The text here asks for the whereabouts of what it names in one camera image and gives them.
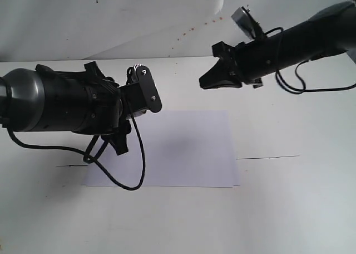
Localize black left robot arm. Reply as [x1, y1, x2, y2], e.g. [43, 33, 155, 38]
[1, 62, 131, 155]

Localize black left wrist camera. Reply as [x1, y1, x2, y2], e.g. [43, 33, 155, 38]
[120, 64, 162, 117]

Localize white backdrop paper sheet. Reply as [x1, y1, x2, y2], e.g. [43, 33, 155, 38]
[1, 0, 346, 62]

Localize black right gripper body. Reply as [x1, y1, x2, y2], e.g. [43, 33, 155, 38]
[212, 38, 278, 86]

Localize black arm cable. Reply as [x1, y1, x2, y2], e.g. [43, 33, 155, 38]
[261, 27, 356, 95]
[5, 100, 145, 191]

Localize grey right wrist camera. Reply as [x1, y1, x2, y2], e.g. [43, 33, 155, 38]
[231, 7, 267, 41]

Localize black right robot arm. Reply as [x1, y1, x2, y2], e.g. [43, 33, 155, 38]
[199, 0, 355, 90]

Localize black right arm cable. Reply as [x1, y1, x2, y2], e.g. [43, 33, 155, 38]
[261, 27, 356, 95]

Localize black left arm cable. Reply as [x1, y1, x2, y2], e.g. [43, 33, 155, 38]
[5, 100, 145, 191]

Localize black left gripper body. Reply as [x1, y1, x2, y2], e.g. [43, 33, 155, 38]
[80, 77, 132, 135]

